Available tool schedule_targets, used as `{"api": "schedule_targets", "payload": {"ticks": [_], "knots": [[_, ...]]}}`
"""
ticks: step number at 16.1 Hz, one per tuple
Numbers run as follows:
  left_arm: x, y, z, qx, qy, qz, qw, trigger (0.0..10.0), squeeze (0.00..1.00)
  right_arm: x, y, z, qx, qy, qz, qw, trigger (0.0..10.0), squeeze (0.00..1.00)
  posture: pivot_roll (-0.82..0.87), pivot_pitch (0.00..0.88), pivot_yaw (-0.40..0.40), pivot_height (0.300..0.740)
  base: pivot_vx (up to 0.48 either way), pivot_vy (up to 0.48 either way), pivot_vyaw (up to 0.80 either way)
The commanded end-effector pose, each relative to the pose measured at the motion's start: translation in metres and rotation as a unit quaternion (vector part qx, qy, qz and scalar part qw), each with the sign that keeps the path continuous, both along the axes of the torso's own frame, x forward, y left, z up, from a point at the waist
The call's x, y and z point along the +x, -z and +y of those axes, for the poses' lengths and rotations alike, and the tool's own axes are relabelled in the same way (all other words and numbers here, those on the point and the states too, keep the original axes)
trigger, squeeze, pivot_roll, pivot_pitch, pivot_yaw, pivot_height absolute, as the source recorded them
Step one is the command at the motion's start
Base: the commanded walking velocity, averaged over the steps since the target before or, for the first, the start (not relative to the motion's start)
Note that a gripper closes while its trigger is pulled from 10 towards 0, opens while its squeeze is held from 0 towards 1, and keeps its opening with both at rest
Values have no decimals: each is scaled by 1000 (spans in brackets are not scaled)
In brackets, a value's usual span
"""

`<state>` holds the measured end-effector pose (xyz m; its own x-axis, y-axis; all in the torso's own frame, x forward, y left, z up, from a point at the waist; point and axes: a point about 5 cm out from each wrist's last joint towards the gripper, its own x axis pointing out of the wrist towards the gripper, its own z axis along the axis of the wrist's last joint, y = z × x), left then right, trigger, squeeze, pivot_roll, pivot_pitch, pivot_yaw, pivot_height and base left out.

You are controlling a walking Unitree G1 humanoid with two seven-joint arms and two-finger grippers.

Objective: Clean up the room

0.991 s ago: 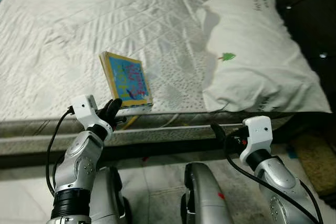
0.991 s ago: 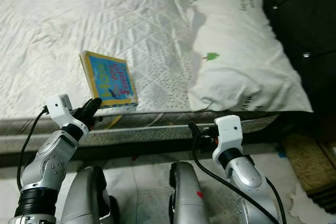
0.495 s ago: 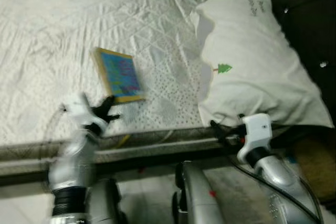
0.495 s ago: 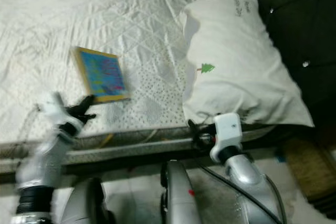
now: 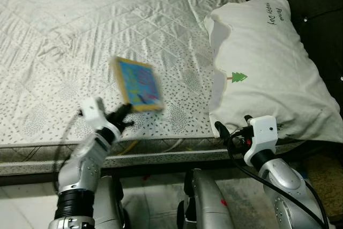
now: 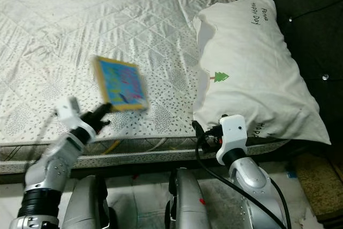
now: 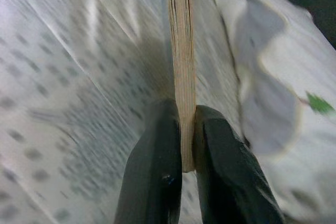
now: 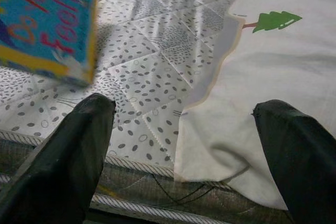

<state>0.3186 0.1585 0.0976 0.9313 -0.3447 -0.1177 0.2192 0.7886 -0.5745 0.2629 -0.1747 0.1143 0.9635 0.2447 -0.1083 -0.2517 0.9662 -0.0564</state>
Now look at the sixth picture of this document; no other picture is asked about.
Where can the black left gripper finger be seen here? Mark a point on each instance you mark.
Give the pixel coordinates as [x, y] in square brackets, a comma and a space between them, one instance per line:
[103, 109]
[105, 122]

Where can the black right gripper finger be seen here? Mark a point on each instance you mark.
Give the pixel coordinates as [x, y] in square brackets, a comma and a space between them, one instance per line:
[199, 133]

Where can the yellow blue children's book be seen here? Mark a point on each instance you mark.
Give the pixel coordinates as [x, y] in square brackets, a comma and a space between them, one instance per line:
[120, 84]

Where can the grey striped bed base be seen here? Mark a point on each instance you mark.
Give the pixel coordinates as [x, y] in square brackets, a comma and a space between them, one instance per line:
[139, 160]

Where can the silver robot right leg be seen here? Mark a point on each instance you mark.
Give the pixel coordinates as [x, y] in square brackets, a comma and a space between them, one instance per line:
[190, 202]

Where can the white pillow green tree print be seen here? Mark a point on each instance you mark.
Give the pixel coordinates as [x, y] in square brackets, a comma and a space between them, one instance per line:
[252, 57]

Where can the white quilted mattress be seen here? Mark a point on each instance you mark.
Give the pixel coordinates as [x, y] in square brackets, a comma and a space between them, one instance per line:
[96, 20]

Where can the brown floor mat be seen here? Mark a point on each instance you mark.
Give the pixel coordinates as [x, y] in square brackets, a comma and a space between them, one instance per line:
[319, 183]

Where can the dark tufted headboard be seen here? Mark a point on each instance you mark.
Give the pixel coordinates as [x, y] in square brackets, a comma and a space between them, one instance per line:
[316, 25]

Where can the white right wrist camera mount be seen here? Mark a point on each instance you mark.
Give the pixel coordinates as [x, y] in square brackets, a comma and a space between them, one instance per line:
[231, 132]

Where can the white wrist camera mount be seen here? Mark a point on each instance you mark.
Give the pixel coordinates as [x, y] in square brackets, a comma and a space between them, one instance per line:
[69, 110]
[231, 132]

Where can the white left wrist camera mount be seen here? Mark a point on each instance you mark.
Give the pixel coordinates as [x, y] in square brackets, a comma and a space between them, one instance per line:
[69, 110]

